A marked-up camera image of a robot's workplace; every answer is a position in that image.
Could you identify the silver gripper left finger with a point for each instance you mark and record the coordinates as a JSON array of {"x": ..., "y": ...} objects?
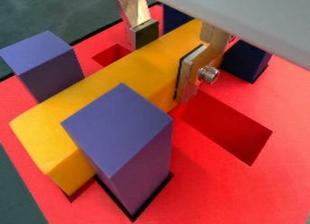
[{"x": 141, "y": 26}]

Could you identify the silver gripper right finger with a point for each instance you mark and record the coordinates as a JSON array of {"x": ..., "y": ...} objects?
[{"x": 196, "y": 67}]

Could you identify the yellow long block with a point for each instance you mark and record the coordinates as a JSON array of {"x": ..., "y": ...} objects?
[{"x": 147, "y": 71}]

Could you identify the red slotted board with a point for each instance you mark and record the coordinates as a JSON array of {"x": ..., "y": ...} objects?
[{"x": 216, "y": 189}]

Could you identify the blue rear left post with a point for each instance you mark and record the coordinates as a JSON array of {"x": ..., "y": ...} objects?
[{"x": 173, "y": 19}]

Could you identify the blue post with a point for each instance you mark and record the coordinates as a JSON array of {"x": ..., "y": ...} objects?
[
  {"x": 173, "y": 19},
  {"x": 123, "y": 134},
  {"x": 45, "y": 63}
]

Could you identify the purple rear post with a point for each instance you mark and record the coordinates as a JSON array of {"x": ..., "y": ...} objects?
[{"x": 245, "y": 61}]

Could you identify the blue right front post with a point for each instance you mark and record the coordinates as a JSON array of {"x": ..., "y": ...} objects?
[{"x": 45, "y": 63}]

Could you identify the blue left front post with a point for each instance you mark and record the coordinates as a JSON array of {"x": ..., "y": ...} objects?
[{"x": 123, "y": 134}]

